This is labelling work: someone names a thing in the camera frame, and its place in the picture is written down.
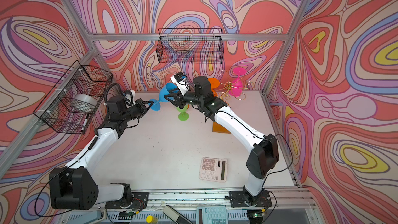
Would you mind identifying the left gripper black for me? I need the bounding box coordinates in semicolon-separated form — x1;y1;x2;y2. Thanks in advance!
120;99;153;123

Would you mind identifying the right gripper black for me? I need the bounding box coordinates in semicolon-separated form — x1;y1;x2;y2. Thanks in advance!
164;87;204;110

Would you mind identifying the blue wine glass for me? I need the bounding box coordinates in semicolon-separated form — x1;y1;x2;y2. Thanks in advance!
151;83;179;112

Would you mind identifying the green wine glass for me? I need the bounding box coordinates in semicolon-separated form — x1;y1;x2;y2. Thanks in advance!
176;104;189;121

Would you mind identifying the orange wine glass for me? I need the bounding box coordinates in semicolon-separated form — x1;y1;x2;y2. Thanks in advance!
208;78;220;97

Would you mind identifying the gold wire rack wooden base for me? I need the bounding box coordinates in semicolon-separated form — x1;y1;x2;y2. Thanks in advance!
212;68;254;134

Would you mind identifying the magenta wine glass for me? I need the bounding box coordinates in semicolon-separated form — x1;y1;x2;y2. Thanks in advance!
230;67;246;97

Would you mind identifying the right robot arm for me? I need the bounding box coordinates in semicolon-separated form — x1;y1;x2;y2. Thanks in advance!
164;72;279;206

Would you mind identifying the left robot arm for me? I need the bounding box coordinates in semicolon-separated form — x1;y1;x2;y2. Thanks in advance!
49;89;154;210

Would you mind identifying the silver tape roll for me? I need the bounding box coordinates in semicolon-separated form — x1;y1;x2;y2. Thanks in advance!
74;94;97;105

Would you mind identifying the marker pen in basket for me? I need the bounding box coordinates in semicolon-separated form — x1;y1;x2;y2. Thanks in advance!
81;114;89;133

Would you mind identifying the pink calculator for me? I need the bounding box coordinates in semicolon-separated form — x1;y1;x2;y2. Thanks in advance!
199;157;228;183

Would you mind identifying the black phone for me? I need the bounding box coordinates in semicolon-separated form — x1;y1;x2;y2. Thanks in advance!
162;205;192;224

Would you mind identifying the teal calculator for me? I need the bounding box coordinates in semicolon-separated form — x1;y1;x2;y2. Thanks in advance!
196;206;228;224

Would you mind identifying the black wire basket back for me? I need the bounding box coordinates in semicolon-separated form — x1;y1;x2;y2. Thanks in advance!
156;27;224;64

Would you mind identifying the black wire basket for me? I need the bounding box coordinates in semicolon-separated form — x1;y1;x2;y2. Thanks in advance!
33;61;113;135
156;27;224;64

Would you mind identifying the black wire basket left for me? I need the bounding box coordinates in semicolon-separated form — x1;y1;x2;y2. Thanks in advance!
33;61;113;135

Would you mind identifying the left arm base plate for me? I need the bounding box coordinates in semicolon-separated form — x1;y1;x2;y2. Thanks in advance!
105;191;149;210

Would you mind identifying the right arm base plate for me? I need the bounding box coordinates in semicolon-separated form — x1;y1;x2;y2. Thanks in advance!
226;190;273;209

